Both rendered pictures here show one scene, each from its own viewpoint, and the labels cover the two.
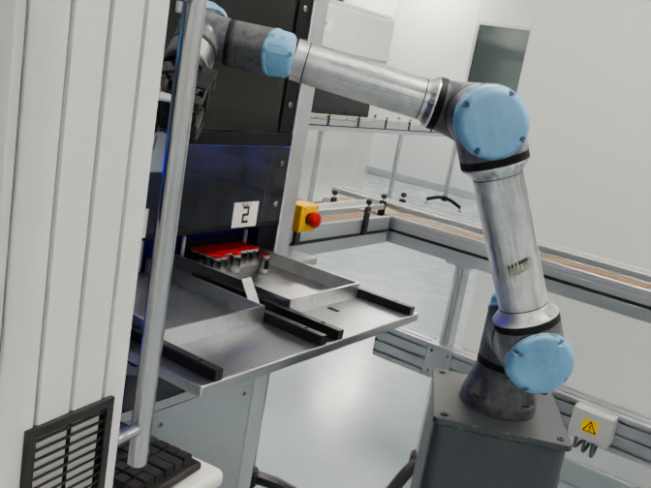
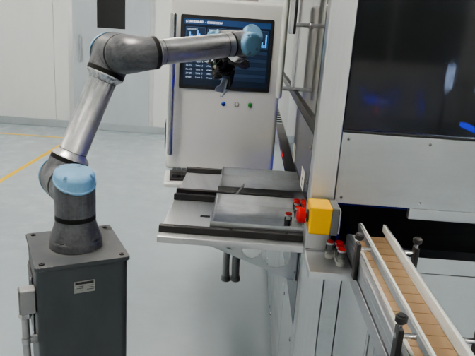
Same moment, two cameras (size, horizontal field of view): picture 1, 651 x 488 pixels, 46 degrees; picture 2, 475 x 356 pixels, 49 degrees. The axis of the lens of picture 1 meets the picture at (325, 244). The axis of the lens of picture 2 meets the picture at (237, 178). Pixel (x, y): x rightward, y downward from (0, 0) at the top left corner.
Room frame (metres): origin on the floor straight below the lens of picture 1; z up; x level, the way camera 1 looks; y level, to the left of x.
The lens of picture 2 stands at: (2.88, -0.77, 1.44)
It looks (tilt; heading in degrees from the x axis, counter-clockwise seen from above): 16 degrees down; 147
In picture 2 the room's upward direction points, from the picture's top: 4 degrees clockwise
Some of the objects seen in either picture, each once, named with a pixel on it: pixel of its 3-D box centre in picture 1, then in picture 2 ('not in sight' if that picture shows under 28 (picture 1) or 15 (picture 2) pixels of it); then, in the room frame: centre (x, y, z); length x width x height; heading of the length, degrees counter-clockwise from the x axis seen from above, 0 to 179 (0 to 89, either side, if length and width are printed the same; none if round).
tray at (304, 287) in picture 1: (266, 275); (268, 215); (1.69, 0.12, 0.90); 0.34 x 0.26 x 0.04; 56
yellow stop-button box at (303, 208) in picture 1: (298, 215); (321, 216); (1.96, 0.08, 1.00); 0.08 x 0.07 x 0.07; 56
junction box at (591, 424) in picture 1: (592, 424); not in sight; (2.11, -0.86, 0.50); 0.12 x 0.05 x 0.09; 56
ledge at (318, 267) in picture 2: (283, 256); (333, 265); (2.00, 0.11, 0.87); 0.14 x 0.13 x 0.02; 56
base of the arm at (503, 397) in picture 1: (502, 381); (75, 228); (1.44, -0.39, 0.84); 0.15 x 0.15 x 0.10
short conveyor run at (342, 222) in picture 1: (315, 222); (405, 304); (2.28, 0.04, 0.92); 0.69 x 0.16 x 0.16; 146
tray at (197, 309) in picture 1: (154, 297); (266, 183); (1.41, 0.31, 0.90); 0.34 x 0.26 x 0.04; 56
